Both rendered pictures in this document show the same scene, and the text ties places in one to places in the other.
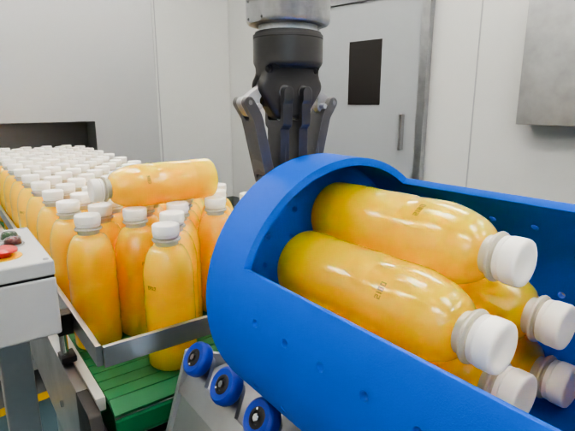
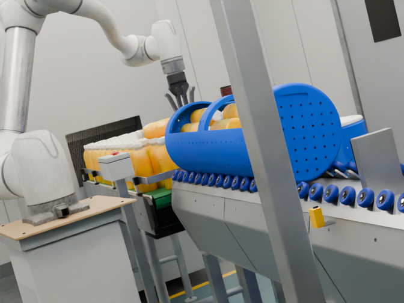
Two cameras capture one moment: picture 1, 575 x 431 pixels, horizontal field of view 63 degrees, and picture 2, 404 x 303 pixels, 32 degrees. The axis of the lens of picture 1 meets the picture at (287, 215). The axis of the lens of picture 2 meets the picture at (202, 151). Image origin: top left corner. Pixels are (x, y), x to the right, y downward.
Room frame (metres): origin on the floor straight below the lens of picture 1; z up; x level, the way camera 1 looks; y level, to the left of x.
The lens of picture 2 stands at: (-2.12, -0.91, 1.29)
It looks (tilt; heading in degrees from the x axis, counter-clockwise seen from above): 5 degrees down; 18
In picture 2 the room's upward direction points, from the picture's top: 15 degrees counter-clockwise
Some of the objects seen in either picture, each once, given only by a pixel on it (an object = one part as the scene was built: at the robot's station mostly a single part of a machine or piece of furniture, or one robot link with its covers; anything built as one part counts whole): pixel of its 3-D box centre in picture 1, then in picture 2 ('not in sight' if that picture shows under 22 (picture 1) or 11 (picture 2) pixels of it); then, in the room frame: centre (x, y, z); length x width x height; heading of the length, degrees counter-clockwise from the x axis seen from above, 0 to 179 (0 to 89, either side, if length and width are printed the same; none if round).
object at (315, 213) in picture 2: not in sight; (326, 213); (-0.49, -0.63, 0.92); 0.08 x 0.03 x 0.05; 127
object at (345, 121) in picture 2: not in sight; (325, 125); (0.48, -0.53, 1.03); 0.28 x 0.28 x 0.01
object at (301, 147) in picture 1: (296, 138); (185, 100); (0.54, -0.01, 1.25); 0.04 x 0.01 x 0.11; 37
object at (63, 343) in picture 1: (64, 335); (137, 186); (0.66, 0.34, 0.94); 0.03 x 0.02 x 0.08; 37
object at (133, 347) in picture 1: (235, 315); (192, 167); (0.67, 0.08, 0.96); 0.40 x 0.01 x 0.03; 127
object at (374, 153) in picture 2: not in sight; (376, 165); (-0.46, -0.76, 1.00); 0.10 x 0.04 x 0.15; 127
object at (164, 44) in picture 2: not in sight; (163, 40); (0.54, 0.01, 1.50); 0.13 x 0.11 x 0.16; 69
